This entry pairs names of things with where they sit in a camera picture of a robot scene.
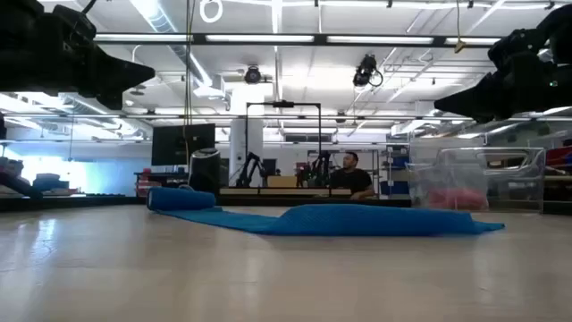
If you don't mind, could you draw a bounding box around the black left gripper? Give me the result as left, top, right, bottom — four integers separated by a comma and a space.
26, 4, 156, 111

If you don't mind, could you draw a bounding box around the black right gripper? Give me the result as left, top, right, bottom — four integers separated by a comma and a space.
433, 29, 553, 124

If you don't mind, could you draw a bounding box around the blue elastic bandage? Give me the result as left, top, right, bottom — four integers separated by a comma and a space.
146, 186, 506, 237

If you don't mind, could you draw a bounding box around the clear plastic container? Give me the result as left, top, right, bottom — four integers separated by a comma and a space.
405, 146, 547, 212

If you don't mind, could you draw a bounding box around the black monitor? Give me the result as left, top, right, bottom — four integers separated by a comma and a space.
151, 123, 216, 166

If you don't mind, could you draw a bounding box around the blue storage bin rack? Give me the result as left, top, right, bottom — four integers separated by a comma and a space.
379, 142, 410, 196

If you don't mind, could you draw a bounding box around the person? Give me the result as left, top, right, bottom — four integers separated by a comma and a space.
329, 151, 376, 201

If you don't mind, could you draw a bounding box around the tan cardboard box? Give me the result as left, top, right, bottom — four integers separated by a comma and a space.
266, 174, 299, 189

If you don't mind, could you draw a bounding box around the wooden workbench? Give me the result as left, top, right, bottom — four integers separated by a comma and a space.
218, 174, 354, 198

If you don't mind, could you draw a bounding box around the yellow hanging cable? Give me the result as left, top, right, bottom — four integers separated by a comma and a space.
183, 0, 194, 166

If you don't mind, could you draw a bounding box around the white ring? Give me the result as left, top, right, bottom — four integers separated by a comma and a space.
199, 0, 223, 23

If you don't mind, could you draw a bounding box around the black camera with cable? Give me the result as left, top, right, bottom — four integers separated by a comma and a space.
352, 54, 384, 89

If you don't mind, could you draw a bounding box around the black round camera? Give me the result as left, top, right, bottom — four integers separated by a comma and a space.
243, 65, 263, 85

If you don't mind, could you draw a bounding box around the black aluminium table frame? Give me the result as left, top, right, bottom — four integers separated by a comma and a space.
0, 32, 572, 216

